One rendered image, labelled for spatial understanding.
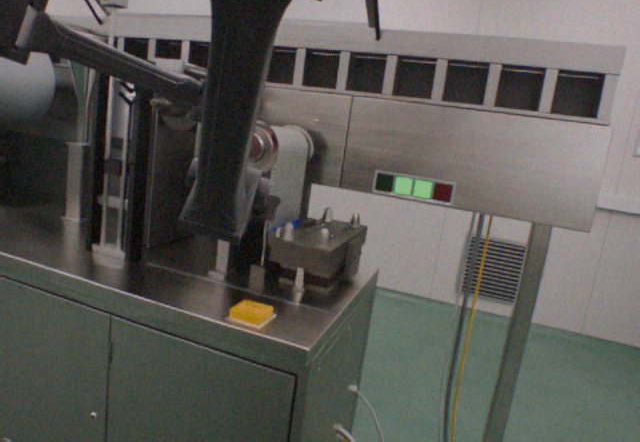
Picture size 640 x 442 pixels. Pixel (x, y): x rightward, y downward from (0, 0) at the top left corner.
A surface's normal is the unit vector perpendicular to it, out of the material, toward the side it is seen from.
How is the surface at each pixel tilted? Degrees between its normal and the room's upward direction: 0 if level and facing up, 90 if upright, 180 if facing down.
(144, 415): 90
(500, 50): 90
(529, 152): 90
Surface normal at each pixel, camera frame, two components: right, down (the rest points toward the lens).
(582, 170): -0.33, 0.11
